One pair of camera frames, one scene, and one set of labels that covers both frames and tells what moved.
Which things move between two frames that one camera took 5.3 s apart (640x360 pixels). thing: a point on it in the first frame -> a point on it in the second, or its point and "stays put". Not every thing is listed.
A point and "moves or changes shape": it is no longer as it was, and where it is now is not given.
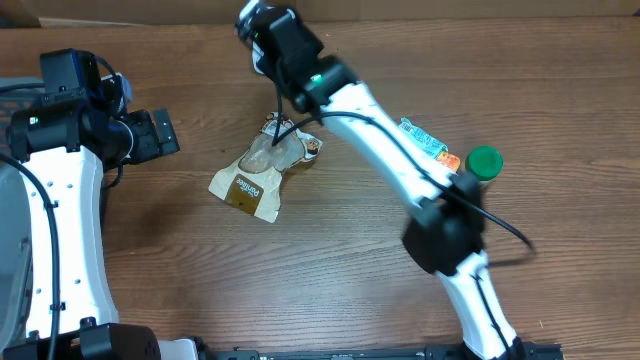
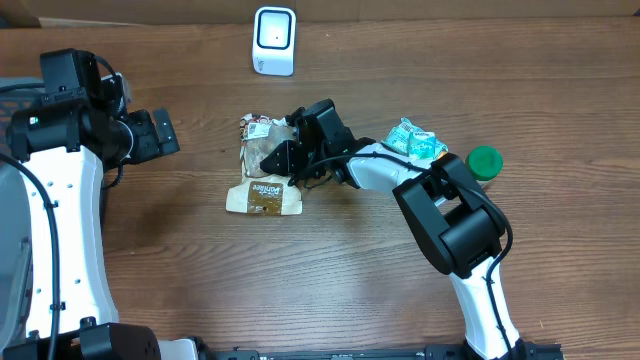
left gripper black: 152,145 stays put
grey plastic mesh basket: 16,265 stays put
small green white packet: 248,9 -> 425,145
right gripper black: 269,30 -> 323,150
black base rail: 526,351 stays put
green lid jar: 484,162 stays put
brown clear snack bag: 253,186 moves or changes shape
